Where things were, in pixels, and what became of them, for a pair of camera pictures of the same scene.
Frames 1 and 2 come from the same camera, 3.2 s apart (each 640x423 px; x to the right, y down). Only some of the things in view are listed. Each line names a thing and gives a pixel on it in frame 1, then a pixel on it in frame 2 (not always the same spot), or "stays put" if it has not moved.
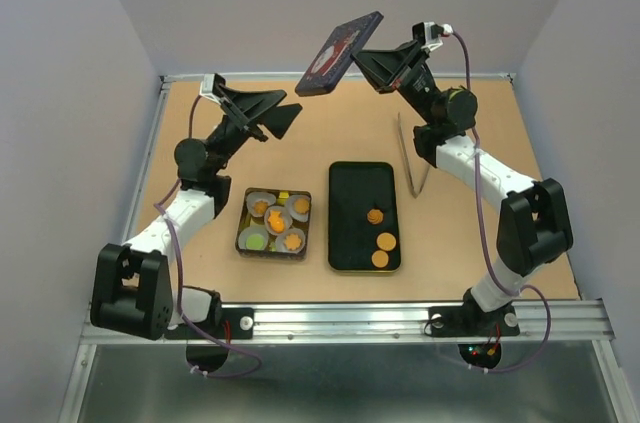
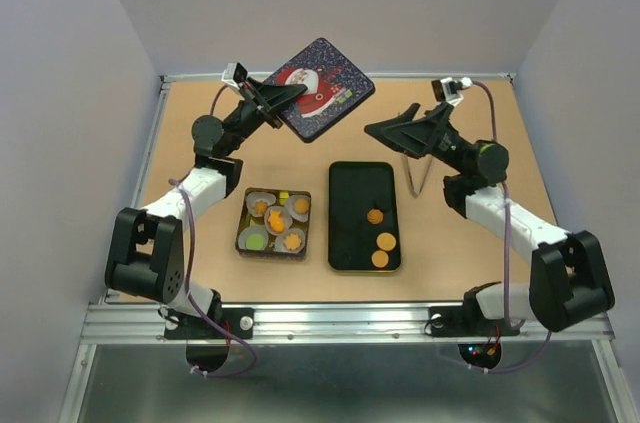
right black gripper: [384, 66] to [413, 139]
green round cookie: [255, 242] stays put
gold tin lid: [336, 53] to [334, 89]
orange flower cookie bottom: [292, 241] stays put
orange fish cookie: [276, 220] stays put
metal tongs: [412, 185] stays put
